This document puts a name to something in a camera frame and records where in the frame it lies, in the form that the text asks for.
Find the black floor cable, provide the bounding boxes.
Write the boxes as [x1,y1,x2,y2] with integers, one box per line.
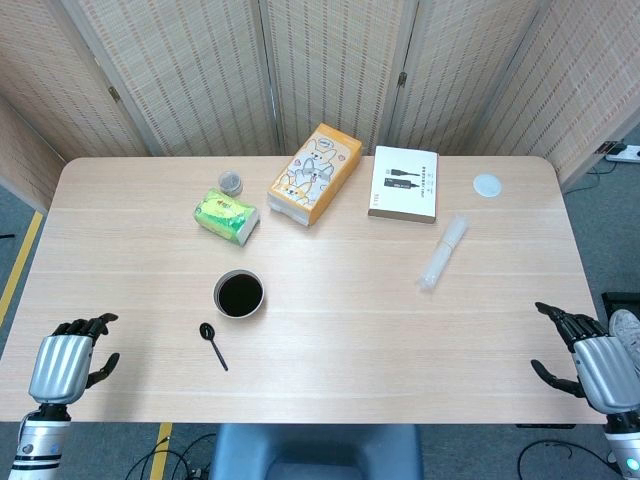
[517,439,614,480]

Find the white cable product box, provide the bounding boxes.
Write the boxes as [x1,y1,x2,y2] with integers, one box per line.
[367,145,440,225]

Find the black flat tray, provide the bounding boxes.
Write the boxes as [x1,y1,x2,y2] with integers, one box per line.
[601,291,640,321]

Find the small clear round jar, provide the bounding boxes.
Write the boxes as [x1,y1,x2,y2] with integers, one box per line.
[217,169,244,197]

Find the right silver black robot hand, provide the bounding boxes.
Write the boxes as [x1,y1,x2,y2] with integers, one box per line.
[530,301,640,416]

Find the clear plastic sleeve of cups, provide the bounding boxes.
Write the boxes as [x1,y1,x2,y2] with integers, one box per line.
[416,213,470,293]

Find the black floor cables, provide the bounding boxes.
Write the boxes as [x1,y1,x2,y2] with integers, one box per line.
[124,433,217,480]

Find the black plastic spoon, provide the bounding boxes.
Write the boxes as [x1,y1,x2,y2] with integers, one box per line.
[198,322,230,373]

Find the green tissue pack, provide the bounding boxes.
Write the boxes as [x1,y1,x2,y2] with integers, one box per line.
[192,187,261,248]

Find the white bowl of coffee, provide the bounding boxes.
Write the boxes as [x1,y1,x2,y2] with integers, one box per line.
[212,268,266,319]

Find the white sneaker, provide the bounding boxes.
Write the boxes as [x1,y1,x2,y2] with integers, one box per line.
[607,308,640,374]

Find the bamboo folding screen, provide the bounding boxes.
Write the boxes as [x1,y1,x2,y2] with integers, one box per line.
[0,0,640,214]

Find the white power strip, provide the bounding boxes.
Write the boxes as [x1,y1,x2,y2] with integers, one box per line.
[597,141,640,164]

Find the white round lid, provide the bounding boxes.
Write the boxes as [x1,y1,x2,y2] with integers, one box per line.
[472,172,503,199]

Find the orange cartoon dog tissue pack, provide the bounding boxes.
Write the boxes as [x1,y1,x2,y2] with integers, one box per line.
[266,122,363,228]

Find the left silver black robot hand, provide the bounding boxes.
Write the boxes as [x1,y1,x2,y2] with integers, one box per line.
[28,312,121,405]

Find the grey blue chair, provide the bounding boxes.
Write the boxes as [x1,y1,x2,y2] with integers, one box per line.
[208,423,425,480]

